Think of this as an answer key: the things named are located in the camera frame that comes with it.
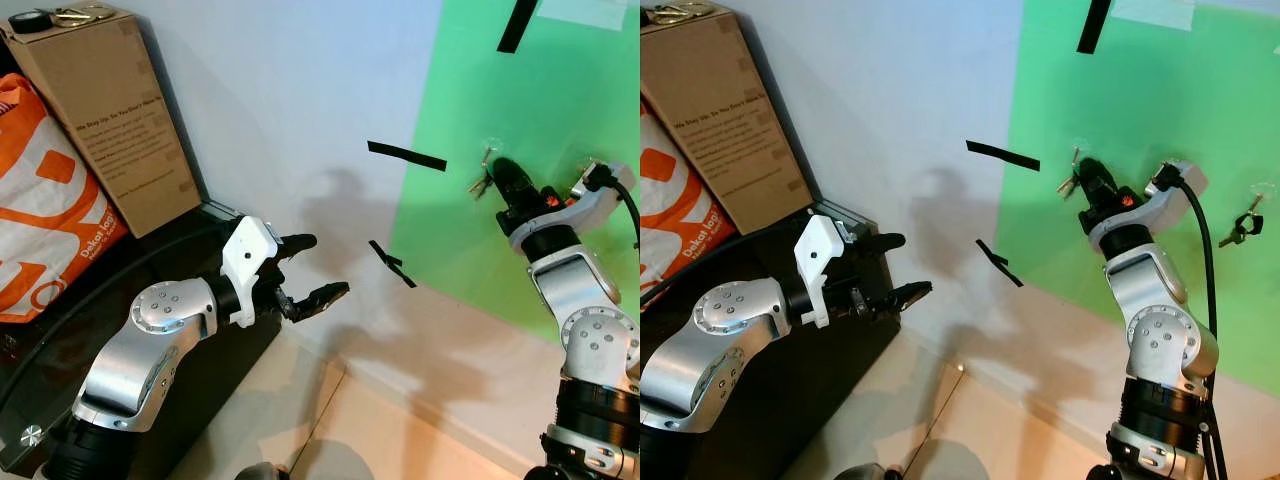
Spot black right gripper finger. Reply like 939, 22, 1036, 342
1078, 160, 1115, 207
494, 158, 533, 206

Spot green wall sheet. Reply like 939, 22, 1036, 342
388, 0, 641, 347
995, 0, 1280, 397

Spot orange white shopping bag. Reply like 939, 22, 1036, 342
640, 100, 740, 292
0, 73, 130, 325

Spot gold key ring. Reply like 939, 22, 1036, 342
645, 0, 717, 27
50, 3, 120, 29

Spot white tape piece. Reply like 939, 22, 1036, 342
534, 0, 630, 32
1109, 0, 1197, 32

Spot black tape strip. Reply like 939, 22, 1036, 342
366, 140, 449, 173
965, 139, 1042, 173
1076, 0, 1114, 55
367, 239, 419, 290
975, 238, 1025, 289
496, 0, 542, 55

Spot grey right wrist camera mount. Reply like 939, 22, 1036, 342
553, 160, 625, 237
1123, 160, 1210, 237

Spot brown cardboard box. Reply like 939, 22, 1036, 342
0, 5, 205, 240
640, 0, 817, 237

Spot black round object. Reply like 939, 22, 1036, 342
8, 9, 57, 37

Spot black glass table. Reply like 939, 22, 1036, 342
640, 200, 902, 480
0, 200, 292, 477

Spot keys with black fob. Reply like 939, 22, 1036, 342
1218, 197, 1266, 249

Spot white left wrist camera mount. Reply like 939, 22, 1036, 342
792, 215, 850, 329
220, 215, 280, 329

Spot silver key bunch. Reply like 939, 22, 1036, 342
468, 150, 501, 199
1057, 150, 1093, 199

